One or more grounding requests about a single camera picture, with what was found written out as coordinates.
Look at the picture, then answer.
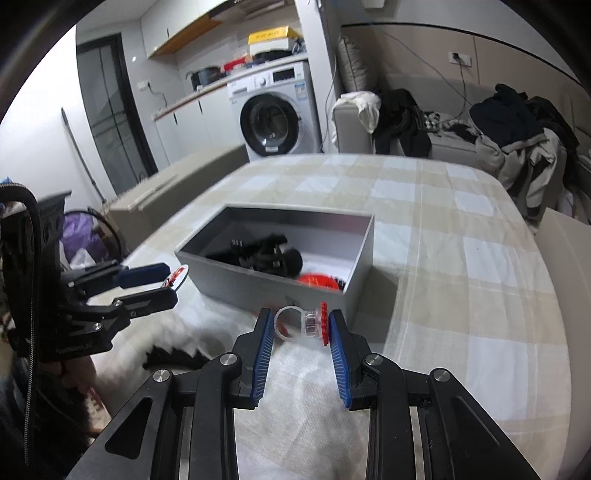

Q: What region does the round white china badge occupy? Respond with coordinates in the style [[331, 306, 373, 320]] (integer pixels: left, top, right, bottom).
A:
[[161, 264, 189, 291]]

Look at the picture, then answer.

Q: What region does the black toothed hair clip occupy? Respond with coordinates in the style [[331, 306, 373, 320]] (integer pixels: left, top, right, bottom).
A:
[[142, 346, 209, 371]]

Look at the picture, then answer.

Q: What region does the black hair claw clip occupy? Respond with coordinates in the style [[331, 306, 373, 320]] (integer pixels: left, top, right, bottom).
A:
[[205, 234, 304, 278]]

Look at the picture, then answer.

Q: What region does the beige chair back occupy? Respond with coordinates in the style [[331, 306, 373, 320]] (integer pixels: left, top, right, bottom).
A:
[[106, 144, 249, 250]]

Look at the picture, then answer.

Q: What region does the grey open cardboard box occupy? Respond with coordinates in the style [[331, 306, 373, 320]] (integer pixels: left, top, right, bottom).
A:
[[175, 204, 375, 321]]

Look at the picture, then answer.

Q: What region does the checkered beige tablecloth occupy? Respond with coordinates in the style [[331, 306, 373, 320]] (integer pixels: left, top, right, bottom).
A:
[[127, 155, 571, 479]]

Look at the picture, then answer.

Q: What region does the black glass door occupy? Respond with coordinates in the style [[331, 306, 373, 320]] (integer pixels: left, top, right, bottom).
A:
[[76, 33, 157, 195]]

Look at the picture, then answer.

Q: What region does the black kettle on counter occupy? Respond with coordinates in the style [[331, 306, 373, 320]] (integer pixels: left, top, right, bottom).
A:
[[185, 66, 225, 91]]

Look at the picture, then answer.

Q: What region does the white washing machine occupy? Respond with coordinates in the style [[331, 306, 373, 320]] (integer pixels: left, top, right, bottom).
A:
[[228, 60, 322, 161]]

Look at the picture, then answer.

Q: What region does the black jacket on armrest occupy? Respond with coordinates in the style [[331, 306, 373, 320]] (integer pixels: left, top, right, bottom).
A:
[[373, 89, 432, 158]]

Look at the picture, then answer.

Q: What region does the white cloth on armrest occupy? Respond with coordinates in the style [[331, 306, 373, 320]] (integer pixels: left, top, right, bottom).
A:
[[332, 91, 382, 134]]

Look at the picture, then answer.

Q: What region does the grey sofa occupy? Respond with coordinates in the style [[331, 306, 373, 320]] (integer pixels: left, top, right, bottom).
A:
[[332, 87, 581, 186]]

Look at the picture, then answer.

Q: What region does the pile of dark clothes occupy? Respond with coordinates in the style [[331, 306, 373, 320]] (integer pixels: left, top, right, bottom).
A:
[[470, 84, 579, 220]]

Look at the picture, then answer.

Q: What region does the grey striped cushion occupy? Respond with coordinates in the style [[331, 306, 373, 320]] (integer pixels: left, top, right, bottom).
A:
[[337, 36, 376, 93]]

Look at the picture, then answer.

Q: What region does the yellow cardboard box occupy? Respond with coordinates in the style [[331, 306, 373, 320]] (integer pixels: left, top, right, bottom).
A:
[[249, 26, 303, 57]]

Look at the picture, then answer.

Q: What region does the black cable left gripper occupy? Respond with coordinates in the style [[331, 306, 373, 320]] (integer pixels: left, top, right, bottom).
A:
[[0, 182, 44, 444]]

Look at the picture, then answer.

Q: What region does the white wall socket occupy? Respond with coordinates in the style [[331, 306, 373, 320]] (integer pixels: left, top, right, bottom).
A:
[[449, 52, 472, 68]]

